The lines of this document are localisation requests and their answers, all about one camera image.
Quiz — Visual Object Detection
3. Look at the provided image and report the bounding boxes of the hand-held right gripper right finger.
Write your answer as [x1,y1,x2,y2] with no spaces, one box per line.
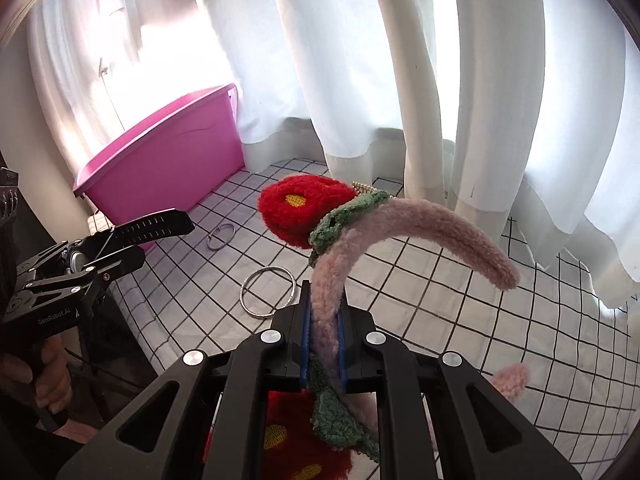
[336,304,584,480]

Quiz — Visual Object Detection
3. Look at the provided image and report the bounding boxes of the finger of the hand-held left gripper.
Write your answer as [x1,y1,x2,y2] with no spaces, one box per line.
[90,247,147,286]
[106,208,196,252]

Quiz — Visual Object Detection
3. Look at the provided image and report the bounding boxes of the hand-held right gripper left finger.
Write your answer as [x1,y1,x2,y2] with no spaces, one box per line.
[55,280,313,480]

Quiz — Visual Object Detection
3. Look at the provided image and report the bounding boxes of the pink fuzzy headband red flowers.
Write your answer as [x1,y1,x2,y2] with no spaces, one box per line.
[200,176,531,480]

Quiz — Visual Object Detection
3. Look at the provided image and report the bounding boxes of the person's left hand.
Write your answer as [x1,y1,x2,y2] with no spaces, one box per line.
[0,332,101,443]

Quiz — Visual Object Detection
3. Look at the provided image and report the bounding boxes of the pink plastic bin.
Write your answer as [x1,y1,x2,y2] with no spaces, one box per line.
[72,82,246,255]

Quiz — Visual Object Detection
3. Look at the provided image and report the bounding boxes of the large silver bangle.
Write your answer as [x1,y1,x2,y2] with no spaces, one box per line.
[239,266,297,319]

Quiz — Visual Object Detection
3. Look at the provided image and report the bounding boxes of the small silver bangle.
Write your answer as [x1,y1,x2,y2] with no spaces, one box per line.
[206,222,236,251]

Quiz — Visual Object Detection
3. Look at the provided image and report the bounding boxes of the black device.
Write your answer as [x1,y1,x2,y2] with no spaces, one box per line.
[0,167,21,226]

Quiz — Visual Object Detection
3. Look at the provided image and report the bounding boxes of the white checked cloth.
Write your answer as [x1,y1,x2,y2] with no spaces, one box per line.
[87,157,640,480]

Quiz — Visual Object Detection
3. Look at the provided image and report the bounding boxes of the sheer white curtain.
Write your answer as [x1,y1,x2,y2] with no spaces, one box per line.
[25,0,241,161]

